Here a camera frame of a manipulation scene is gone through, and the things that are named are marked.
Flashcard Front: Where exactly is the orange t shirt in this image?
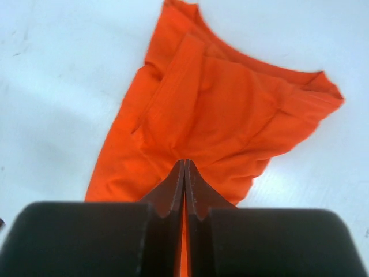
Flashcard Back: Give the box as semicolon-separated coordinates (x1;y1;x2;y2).
84;0;345;277

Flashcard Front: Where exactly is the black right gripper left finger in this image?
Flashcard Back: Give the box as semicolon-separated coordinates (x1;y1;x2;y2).
140;160;185;276

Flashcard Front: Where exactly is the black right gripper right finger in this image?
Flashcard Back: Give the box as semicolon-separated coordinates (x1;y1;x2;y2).
184;160;236;276

